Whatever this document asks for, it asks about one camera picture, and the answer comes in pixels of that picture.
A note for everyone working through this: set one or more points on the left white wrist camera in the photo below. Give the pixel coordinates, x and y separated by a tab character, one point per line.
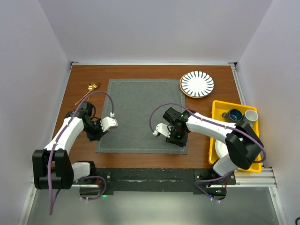
108	123

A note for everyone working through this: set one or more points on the gold fork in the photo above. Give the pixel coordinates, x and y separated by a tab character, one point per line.
96	85

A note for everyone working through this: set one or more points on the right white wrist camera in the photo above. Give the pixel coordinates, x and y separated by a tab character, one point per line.
161	129

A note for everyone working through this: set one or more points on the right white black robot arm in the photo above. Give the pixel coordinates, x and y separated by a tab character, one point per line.
197	123

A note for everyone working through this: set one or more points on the white paper plate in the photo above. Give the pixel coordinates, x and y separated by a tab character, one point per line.
221	149

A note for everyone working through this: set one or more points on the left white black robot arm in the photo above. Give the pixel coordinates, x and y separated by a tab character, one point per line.
53	164

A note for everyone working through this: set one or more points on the white grey mug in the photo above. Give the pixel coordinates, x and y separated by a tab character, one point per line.
250	116

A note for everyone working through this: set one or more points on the grey cloth napkin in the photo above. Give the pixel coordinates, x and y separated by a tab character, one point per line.
139	105

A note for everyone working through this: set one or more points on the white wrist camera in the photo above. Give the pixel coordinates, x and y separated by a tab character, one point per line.
108	123
161	129

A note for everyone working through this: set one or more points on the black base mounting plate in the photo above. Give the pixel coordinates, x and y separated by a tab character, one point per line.
107	181

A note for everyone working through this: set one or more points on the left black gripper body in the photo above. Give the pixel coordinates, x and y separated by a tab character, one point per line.
94	130

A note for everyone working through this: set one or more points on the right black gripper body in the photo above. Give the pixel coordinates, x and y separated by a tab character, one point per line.
177	137

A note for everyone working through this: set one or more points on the dark blue mug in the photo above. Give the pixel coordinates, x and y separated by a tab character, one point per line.
233	115

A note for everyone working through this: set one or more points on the gold spoon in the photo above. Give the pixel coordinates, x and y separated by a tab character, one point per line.
85	95

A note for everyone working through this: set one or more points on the striped blue white plate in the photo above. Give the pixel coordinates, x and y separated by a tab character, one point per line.
197	84

